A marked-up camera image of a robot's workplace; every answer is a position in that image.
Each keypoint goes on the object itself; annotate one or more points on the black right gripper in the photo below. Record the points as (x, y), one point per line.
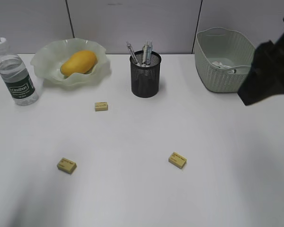
(266, 75)

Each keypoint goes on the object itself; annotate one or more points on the white waste paper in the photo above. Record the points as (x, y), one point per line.
(222, 66)

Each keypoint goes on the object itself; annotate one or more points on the clear water bottle green label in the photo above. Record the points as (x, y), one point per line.
(16, 77)

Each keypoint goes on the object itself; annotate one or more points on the yellow eraser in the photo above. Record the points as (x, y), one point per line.
(101, 106)
(66, 166)
(177, 160)

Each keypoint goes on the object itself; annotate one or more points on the yellow mango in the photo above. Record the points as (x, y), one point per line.
(79, 62)

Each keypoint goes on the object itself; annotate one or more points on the blue grip white pen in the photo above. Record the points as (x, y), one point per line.
(148, 53)

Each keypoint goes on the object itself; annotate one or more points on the green grip white pen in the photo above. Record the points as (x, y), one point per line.
(144, 56)

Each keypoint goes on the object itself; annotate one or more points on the grey grip white pen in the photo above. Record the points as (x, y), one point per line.
(132, 53)

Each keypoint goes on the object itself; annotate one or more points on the pale green plastic basket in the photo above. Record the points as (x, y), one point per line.
(230, 48)

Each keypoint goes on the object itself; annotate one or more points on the pale green wavy glass plate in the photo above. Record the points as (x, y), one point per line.
(48, 61)

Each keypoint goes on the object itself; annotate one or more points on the black mesh pen holder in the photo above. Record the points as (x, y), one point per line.
(145, 80)

